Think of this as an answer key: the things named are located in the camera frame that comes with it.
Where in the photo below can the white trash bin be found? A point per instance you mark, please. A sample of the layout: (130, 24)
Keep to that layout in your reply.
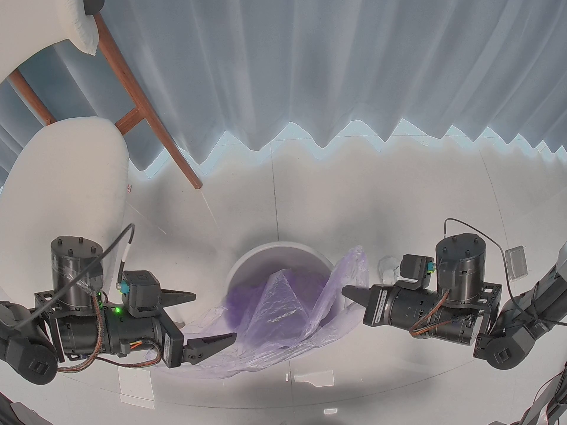
(274, 259)

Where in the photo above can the white cushioned wooden chair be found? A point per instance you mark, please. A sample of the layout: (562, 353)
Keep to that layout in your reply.
(66, 171)

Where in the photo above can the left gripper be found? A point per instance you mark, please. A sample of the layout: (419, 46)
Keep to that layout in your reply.
(133, 339)

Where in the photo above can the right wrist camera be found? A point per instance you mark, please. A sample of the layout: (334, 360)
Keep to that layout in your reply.
(414, 267)

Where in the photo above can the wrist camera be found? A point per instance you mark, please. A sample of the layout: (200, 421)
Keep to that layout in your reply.
(414, 267)
(141, 290)

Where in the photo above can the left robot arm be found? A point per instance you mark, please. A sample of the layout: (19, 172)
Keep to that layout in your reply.
(75, 272)

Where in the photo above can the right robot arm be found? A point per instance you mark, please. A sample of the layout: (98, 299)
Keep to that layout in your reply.
(460, 264)

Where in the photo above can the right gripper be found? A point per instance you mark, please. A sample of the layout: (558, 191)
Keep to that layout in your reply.
(398, 310)

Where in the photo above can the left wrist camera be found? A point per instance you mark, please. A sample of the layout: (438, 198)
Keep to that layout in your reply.
(141, 290)

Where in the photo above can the pale blue curtain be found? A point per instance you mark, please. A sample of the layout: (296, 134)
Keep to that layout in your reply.
(310, 60)

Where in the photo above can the crumpled white paper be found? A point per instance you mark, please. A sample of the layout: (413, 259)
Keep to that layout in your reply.
(387, 268)

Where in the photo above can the purple plastic bag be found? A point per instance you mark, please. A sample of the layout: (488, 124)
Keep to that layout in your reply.
(283, 308)

